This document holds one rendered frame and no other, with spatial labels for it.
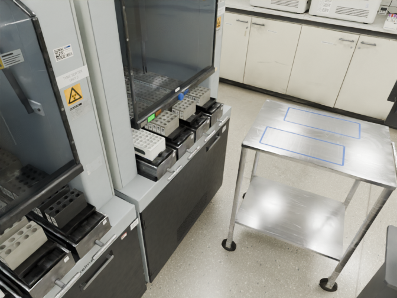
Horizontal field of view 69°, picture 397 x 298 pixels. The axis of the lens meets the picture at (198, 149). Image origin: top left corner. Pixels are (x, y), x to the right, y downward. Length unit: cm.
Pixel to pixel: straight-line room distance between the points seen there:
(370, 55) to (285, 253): 199
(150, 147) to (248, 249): 101
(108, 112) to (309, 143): 85
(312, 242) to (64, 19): 145
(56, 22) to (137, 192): 65
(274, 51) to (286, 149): 211
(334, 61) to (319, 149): 193
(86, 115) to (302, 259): 150
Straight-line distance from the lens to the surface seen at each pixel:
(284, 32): 321
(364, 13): 309
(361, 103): 332
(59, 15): 80
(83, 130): 91
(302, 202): 184
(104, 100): 94
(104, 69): 91
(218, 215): 202
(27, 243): 95
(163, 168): 119
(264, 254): 190
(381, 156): 143
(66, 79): 83
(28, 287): 95
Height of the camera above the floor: 157
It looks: 38 degrees down
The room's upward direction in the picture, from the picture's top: 2 degrees clockwise
